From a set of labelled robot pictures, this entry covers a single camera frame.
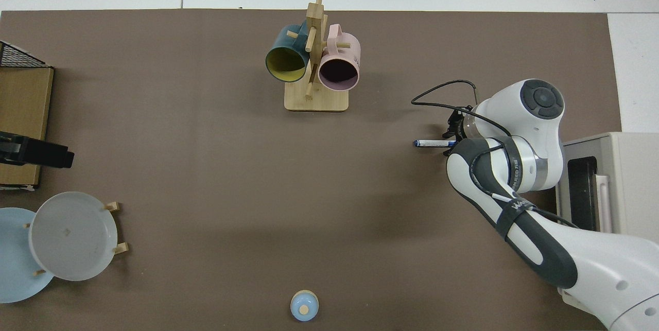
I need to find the grey plate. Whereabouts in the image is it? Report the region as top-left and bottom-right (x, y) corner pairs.
(28, 191), (118, 282)

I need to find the light blue plate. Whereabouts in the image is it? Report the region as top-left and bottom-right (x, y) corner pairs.
(0, 207), (55, 304)

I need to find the wooden plate rack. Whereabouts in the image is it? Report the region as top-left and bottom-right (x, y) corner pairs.
(23, 201), (129, 276)

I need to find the pink mug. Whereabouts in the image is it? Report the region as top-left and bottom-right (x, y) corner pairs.
(318, 24), (361, 92)

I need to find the wooden cup stand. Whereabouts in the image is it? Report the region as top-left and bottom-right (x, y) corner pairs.
(284, 0), (350, 112)

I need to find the brown table cloth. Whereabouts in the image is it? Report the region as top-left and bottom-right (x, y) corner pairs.
(0, 9), (622, 331)

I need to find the pale toaster oven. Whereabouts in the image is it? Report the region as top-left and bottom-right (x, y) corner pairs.
(555, 132), (659, 321)

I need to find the teal mug yellow inside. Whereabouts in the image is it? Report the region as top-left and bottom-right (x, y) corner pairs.
(265, 23), (311, 83)

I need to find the wire basket with wooden floor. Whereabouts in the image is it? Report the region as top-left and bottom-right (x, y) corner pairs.
(0, 40), (55, 191)

